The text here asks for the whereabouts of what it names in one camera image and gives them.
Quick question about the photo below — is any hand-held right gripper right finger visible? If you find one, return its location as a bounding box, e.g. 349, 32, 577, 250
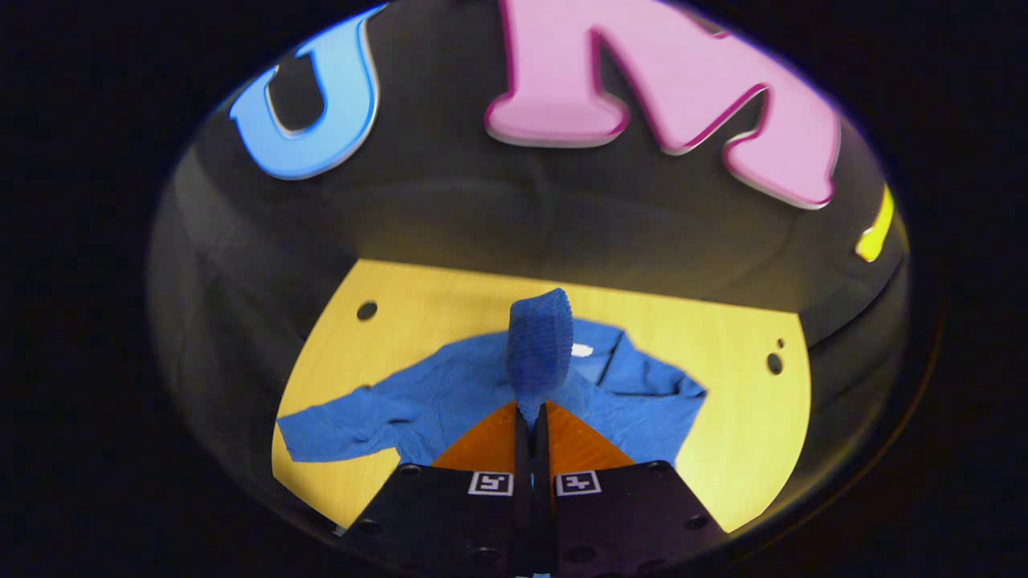
532, 401, 728, 577

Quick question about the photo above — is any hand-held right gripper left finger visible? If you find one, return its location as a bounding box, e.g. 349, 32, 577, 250
344, 401, 532, 577

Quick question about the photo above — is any blue button shirt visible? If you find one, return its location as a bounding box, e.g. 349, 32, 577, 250
275, 287, 709, 468

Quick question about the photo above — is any black backdrop cloth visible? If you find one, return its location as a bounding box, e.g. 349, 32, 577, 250
149, 0, 912, 515

